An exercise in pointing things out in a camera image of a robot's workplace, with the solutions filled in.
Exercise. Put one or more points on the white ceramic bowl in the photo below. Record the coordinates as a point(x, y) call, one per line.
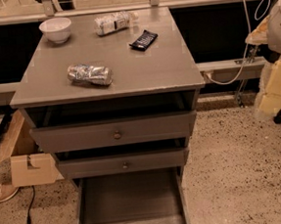
point(56, 30)

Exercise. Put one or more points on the grey drawer cabinet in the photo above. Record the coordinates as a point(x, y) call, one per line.
point(162, 79)

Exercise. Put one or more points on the cardboard box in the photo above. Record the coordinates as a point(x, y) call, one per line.
point(28, 165)

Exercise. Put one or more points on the white plastic bottle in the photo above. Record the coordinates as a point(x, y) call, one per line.
point(114, 22)

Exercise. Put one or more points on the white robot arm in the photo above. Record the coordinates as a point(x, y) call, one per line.
point(268, 32)

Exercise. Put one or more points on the metal leaning rod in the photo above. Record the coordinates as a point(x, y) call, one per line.
point(244, 79)

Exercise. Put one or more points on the dark snack bar packet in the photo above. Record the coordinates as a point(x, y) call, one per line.
point(144, 41)

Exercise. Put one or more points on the grey top drawer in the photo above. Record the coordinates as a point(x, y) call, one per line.
point(114, 132)

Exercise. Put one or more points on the silver redbull can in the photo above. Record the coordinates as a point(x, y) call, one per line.
point(90, 74)

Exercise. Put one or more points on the beige shoe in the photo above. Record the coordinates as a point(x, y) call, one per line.
point(7, 192)

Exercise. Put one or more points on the grey middle drawer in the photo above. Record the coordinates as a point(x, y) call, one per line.
point(87, 167)

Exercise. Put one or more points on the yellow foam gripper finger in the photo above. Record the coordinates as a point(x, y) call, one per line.
point(259, 35)
point(268, 100)

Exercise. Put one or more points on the grey open bottom drawer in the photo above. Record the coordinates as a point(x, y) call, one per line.
point(144, 197)

